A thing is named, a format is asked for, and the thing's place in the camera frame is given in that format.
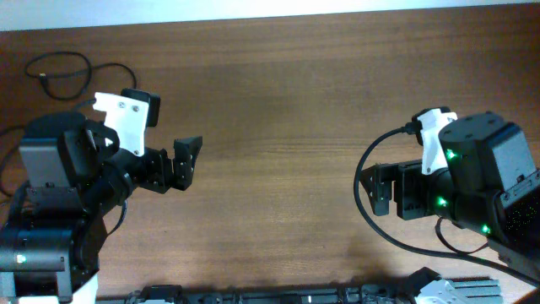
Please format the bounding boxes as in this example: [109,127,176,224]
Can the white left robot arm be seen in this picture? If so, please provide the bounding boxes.
[1,111,203,303]

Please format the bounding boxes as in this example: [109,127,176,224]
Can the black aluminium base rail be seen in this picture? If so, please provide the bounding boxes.
[96,265,504,304]

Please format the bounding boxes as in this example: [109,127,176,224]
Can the long black usb cable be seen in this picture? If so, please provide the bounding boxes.
[0,99,96,199]

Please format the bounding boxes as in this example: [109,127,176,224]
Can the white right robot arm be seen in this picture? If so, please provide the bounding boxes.
[354,106,539,286]

